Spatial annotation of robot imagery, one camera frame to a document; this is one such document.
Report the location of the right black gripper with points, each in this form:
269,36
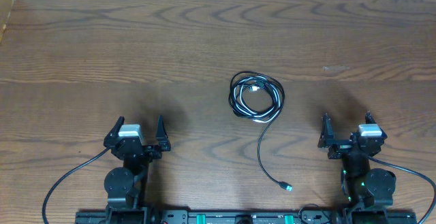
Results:
327,139

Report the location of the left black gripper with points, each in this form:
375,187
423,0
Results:
164,145

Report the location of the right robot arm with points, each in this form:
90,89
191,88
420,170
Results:
369,190

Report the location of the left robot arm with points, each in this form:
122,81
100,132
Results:
126,185

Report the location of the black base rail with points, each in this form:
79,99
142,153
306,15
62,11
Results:
310,216

